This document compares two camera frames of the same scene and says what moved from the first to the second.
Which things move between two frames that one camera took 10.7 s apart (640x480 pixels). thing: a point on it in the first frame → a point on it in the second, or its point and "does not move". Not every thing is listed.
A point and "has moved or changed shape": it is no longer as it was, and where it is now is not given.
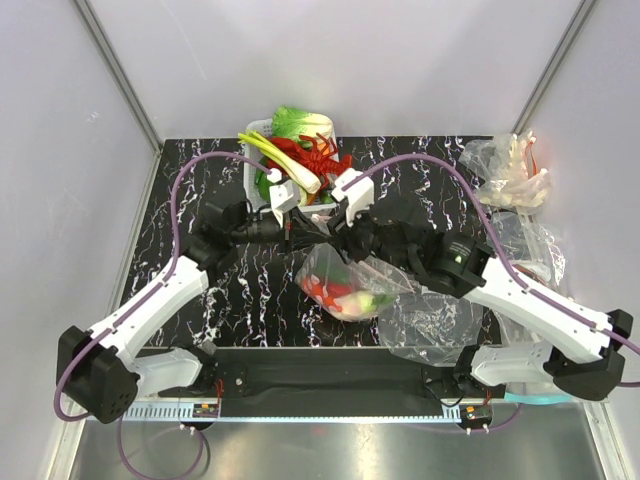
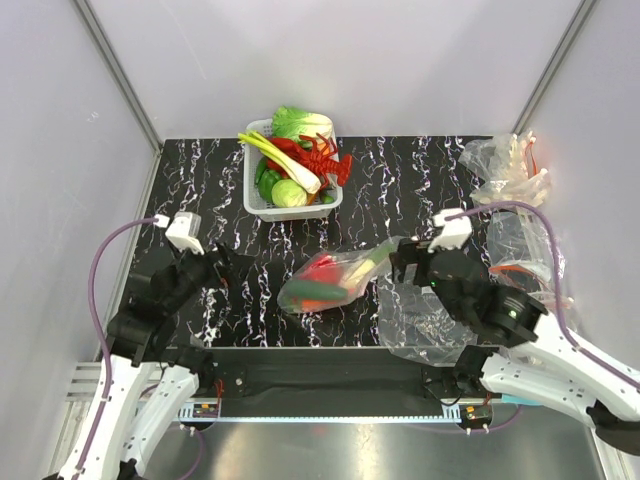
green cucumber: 380,299 → 316,290
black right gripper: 344,238 → 410,251
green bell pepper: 262,183 does not move
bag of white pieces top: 506,172 does not move
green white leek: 281,161 does not move
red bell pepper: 327,292 → 325,270
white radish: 358,303 → 366,266
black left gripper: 298,232 → 233,269
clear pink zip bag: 346,289 has moved or changed shape
